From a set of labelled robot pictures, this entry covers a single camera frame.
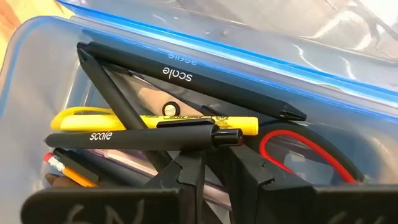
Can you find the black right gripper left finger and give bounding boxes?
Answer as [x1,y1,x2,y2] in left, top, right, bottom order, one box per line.
[20,150,206,224]

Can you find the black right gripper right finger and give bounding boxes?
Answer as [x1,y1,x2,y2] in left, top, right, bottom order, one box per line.
[217,144,398,224]

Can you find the light purple pencil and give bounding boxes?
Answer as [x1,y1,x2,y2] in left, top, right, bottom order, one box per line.
[90,148,233,210]

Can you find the black scissors with red handles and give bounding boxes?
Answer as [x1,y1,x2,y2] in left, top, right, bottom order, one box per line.
[102,63,366,187]

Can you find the orange pencil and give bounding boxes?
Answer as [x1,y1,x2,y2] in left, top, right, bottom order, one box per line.
[42,151,100,189]

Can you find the yellow highlighter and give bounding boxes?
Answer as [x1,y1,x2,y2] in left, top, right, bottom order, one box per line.
[50,106,260,136]

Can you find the blue translucent plastic supply box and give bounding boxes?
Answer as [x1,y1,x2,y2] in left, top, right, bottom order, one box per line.
[0,0,398,224]

